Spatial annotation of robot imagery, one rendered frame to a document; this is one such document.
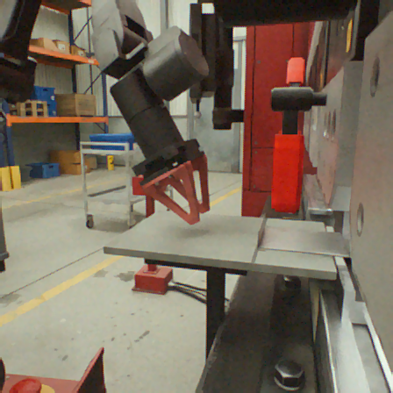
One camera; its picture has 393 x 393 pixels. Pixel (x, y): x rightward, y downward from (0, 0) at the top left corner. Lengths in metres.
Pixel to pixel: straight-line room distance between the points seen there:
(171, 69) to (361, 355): 0.34
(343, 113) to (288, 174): 0.10
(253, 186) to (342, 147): 1.14
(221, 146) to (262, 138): 6.60
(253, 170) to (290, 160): 1.04
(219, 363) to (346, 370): 0.18
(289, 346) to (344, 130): 0.29
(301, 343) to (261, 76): 1.02
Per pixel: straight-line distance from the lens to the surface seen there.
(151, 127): 0.44
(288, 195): 0.28
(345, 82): 0.19
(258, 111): 1.29
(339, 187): 0.19
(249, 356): 0.45
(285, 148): 0.27
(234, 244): 0.43
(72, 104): 8.28
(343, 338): 0.33
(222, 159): 7.90
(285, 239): 0.45
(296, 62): 0.54
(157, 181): 0.42
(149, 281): 2.43
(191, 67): 0.41
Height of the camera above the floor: 1.15
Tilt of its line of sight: 12 degrees down
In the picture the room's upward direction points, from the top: straight up
